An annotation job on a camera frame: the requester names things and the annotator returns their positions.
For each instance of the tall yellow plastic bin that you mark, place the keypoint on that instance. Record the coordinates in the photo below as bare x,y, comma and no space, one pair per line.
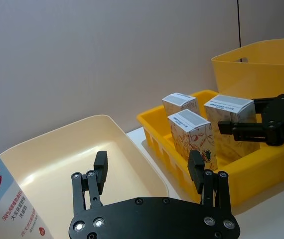
264,74

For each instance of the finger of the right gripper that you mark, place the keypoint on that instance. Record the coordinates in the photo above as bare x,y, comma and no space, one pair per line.
241,130
264,103

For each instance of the white floral printed carton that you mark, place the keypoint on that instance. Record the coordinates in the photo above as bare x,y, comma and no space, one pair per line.
231,112
194,142
179,105

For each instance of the white and blue bottle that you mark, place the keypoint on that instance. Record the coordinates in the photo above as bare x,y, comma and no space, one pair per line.
5,196

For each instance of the shallow yellow plastic tray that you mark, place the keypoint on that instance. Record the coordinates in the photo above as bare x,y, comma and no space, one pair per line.
261,169

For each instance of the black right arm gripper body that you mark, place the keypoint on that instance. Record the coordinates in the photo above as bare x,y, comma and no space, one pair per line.
281,119

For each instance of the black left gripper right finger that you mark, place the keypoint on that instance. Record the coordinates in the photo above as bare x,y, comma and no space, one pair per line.
196,171

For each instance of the cream plastic tray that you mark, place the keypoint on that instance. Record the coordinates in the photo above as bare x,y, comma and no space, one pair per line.
64,159

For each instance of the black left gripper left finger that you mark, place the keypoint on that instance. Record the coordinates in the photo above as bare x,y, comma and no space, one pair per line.
99,174

